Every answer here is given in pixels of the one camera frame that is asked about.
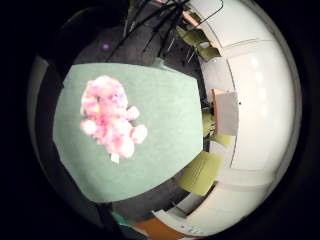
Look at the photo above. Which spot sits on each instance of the grey box with orange side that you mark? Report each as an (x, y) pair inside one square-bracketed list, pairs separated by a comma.
[(228, 113)]

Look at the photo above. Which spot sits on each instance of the green table mat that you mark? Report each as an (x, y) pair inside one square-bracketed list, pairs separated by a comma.
[(166, 126)]

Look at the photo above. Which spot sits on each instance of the pink plush toy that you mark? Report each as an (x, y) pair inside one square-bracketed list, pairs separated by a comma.
[(110, 118)]

